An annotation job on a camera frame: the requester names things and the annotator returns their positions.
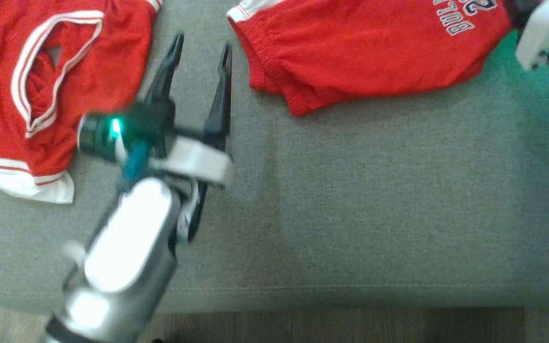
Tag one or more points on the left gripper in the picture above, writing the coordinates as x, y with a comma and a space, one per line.
193, 159

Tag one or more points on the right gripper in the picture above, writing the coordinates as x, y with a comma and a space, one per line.
546, 28

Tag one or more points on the red and white basketball jersey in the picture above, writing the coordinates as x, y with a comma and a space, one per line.
112, 62

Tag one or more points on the red basketball shorts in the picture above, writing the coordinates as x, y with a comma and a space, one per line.
350, 47

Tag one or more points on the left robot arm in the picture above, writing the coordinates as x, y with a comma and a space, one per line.
127, 238

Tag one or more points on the grey fabric sofa seat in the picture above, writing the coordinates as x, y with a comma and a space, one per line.
374, 190

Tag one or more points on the left black wrist camera box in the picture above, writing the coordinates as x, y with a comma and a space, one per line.
153, 124

